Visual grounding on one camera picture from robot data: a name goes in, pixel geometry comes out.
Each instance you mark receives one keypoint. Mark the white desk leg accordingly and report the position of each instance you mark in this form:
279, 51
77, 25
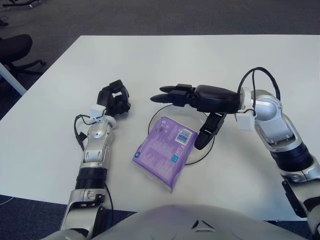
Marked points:
12, 80

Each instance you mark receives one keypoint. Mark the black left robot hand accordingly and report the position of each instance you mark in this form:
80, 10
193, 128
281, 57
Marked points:
110, 100

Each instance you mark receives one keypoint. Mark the white plate with black rim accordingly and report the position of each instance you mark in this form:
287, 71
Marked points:
200, 153

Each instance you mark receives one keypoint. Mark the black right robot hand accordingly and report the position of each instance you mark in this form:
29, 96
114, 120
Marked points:
217, 100

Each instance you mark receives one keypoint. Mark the black chair base with castors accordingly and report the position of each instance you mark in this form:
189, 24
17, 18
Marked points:
15, 3

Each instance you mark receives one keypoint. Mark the grey robot torso shell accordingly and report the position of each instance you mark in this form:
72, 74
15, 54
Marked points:
175, 225

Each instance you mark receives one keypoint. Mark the purple tissue paper pack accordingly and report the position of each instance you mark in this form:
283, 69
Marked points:
162, 150

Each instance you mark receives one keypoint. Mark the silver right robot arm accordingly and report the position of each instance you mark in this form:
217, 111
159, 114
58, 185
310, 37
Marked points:
275, 120

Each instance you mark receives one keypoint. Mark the white left wrist sensor box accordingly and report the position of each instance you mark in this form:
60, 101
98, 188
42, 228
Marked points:
98, 111

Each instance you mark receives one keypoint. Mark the white wrist sensor box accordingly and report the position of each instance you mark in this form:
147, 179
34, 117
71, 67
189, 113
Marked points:
244, 122
98, 111

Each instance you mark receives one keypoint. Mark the black office chair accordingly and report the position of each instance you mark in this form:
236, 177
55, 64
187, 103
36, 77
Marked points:
15, 47

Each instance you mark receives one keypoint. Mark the white right wrist sensor box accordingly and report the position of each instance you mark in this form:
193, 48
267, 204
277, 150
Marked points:
244, 122

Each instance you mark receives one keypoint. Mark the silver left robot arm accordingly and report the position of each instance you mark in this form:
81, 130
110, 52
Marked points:
96, 150

